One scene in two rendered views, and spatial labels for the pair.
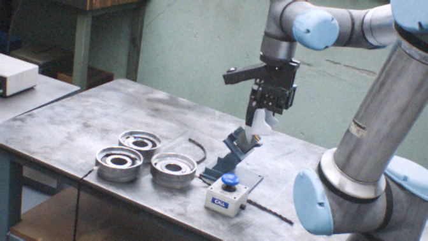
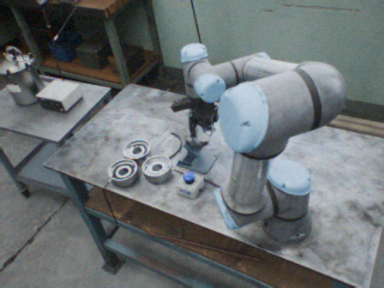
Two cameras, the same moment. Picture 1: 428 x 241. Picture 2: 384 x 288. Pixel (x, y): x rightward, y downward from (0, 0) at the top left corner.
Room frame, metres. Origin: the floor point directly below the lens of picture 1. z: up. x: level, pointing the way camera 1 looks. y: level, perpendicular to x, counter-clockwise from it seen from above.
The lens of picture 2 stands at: (0.26, -0.27, 1.80)
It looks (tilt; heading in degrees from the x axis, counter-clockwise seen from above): 42 degrees down; 13
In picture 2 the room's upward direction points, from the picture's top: 10 degrees counter-clockwise
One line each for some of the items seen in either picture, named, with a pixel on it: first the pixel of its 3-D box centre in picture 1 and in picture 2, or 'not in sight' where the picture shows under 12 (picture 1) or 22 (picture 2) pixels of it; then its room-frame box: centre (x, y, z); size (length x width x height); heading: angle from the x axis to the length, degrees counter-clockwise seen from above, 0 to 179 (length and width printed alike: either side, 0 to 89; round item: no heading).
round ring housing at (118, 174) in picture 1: (118, 164); (123, 173); (1.16, 0.20, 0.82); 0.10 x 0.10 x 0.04
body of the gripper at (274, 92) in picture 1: (274, 83); (202, 108); (1.23, -0.12, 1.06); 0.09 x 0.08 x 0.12; 68
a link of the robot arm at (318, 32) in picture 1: (316, 26); (213, 81); (1.14, -0.17, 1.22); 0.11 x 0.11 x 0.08; 24
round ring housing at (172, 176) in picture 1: (172, 170); (157, 169); (1.18, 0.07, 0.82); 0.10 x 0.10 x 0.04
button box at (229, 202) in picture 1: (228, 197); (191, 185); (1.10, -0.06, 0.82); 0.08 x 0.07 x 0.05; 67
